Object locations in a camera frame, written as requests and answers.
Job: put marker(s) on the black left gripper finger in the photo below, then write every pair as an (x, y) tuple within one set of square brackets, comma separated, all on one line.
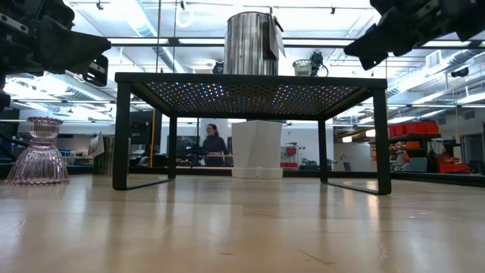
[(72, 45)]

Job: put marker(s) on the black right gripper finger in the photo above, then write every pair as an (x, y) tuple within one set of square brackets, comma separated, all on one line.
[(382, 38)]

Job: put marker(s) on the green glass candle holder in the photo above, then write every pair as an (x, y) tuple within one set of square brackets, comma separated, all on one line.
[(302, 68)]

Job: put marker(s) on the pink glass candle holder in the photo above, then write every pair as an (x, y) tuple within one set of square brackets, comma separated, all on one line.
[(39, 163)]

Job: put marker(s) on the silver metal candle holder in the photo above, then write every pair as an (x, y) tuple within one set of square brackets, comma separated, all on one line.
[(248, 45)]

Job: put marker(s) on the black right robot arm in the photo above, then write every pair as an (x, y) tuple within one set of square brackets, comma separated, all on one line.
[(473, 19)]

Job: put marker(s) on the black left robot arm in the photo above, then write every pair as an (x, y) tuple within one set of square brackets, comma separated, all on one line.
[(3, 98)]

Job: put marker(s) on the black ceiling-mounted device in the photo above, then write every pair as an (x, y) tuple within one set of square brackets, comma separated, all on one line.
[(316, 60)]

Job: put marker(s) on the red plastic storage bin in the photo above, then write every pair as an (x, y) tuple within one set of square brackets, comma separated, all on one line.
[(398, 130), (452, 168), (422, 127)]

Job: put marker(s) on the white paper sheet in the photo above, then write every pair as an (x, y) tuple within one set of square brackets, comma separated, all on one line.
[(96, 144)]

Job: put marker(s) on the black storage rack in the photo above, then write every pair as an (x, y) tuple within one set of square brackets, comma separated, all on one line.
[(417, 135)]

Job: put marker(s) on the blue storage bin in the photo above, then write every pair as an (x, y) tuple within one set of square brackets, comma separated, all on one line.
[(66, 152)]

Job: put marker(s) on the black perforated metal shelf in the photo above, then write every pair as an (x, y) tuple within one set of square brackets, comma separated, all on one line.
[(246, 80)]

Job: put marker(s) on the black round ceiling fixture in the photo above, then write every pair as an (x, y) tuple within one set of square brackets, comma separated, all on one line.
[(219, 68)]

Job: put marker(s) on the white hexagonal planter pot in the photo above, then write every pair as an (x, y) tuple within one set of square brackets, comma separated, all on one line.
[(257, 148)]

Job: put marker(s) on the person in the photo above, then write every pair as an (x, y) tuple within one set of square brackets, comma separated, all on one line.
[(215, 149)]

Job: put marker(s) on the black security camera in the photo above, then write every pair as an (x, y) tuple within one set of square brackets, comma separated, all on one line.
[(459, 72)]

